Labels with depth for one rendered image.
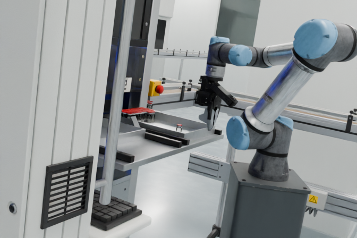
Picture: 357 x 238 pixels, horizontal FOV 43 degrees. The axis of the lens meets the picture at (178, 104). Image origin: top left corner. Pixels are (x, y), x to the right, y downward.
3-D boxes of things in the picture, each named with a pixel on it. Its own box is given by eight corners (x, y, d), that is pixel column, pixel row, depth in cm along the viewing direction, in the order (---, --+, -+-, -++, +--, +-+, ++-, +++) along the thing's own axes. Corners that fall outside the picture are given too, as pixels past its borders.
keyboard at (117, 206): (-10, 181, 121) (-9, 172, 120) (32, 171, 133) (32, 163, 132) (105, 231, 101) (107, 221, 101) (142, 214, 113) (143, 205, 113)
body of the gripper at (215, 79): (202, 103, 183) (206, 74, 181) (221, 108, 179) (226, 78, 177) (193, 105, 177) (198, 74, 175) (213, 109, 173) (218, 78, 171)
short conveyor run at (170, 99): (128, 117, 212) (133, 84, 210) (102, 110, 219) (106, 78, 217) (195, 107, 272) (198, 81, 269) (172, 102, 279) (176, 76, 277)
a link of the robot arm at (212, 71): (228, 67, 177) (220, 67, 170) (226, 78, 177) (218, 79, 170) (211, 64, 180) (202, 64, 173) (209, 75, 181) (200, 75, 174)
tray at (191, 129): (108, 122, 177) (109, 113, 177) (145, 116, 200) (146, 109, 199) (183, 143, 161) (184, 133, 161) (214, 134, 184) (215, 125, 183)
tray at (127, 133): (18, 125, 153) (19, 115, 152) (71, 118, 176) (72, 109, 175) (96, 150, 137) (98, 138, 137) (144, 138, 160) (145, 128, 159)
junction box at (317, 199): (300, 204, 243) (303, 188, 242) (302, 201, 247) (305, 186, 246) (323, 211, 238) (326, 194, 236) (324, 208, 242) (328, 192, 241)
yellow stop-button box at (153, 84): (138, 93, 211) (141, 78, 210) (147, 93, 217) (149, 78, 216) (152, 96, 207) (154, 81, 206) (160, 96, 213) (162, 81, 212)
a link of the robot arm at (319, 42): (262, 156, 163) (364, 40, 131) (231, 158, 155) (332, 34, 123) (247, 130, 170) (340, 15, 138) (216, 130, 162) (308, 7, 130)
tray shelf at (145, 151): (6, 133, 149) (6, 127, 149) (129, 114, 210) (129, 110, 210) (124, 171, 127) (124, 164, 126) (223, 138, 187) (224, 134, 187)
